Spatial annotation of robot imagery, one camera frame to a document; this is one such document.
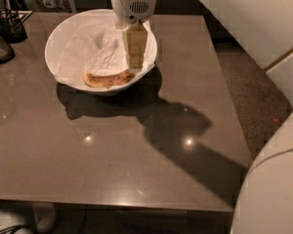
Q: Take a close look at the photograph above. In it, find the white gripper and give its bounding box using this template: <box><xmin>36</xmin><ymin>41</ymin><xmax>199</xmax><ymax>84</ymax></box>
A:
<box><xmin>111</xmin><ymin>0</ymin><xmax>157</xmax><ymax>70</ymax></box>

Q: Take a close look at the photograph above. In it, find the spotted yellow banana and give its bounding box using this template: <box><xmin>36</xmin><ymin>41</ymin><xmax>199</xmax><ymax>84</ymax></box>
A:
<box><xmin>83</xmin><ymin>69</ymin><xmax>135</xmax><ymax>89</ymax></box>

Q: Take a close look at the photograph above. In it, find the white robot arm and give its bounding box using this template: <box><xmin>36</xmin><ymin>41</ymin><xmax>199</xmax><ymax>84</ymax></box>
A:
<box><xmin>199</xmin><ymin>0</ymin><xmax>293</xmax><ymax>234</ymax></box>

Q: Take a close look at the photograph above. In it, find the white bowl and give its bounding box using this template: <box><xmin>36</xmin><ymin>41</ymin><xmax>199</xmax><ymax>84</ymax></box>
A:
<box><xmin>45</xmin><ymin>10</ymin><xmax>157</xmax><ymax>96</ymax></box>

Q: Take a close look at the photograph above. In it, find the white paper liner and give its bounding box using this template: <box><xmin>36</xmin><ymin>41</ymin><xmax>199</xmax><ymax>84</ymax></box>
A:
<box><xmin>45</xmin><ymin>11</ymin><xmax>157</xmax><ymax>94</ymax></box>

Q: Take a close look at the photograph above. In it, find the white object under table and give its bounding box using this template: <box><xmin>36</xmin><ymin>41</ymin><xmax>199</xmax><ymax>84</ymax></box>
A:
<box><xmin>0</xmin><ymin>203</ymin><xmax>57</xmax><ymax>234</ymax></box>

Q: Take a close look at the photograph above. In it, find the black wire utensil basket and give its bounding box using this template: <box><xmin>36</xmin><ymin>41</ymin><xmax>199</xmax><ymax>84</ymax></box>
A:
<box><xmin>0</xmin><ymin>0</ymin><xmax>27</xmax><ymax>43</ymax></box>

